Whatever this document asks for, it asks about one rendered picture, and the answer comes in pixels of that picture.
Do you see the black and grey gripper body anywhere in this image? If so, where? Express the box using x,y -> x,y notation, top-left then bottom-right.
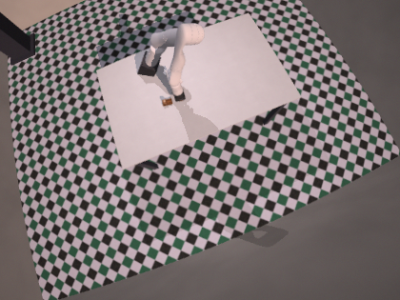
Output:
173,88 -> 186,102

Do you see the brown wooden tray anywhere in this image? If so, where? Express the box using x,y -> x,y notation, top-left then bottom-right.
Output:
163,99 -> 172,107

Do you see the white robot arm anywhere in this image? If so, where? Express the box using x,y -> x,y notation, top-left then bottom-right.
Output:
145,23 -> 204,91

